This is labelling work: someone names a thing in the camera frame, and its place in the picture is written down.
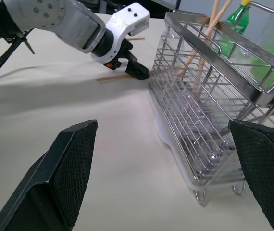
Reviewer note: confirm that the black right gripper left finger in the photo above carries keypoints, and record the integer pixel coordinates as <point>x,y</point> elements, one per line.
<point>55,178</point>

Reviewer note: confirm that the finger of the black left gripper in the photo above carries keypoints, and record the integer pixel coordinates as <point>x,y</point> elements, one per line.
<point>138,71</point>

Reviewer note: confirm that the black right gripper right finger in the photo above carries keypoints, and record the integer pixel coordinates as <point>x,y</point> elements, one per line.
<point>269,168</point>

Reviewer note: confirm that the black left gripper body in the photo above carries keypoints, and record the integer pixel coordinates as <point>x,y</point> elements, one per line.
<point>125,51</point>

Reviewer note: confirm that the wooden chopstick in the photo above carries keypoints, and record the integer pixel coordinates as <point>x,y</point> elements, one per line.
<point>220,11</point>
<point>137,38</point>
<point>113,78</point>
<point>212,16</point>

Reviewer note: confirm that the white plastic drip tray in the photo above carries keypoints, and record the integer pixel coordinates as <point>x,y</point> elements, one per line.
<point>173,144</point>

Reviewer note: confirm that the green plastic object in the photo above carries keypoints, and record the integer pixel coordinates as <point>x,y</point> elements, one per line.
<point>271,62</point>

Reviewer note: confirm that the green plastic bottle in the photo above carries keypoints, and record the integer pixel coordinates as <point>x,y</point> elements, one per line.
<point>238,21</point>

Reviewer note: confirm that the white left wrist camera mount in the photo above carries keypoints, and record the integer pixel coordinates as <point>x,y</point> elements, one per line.
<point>125,21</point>

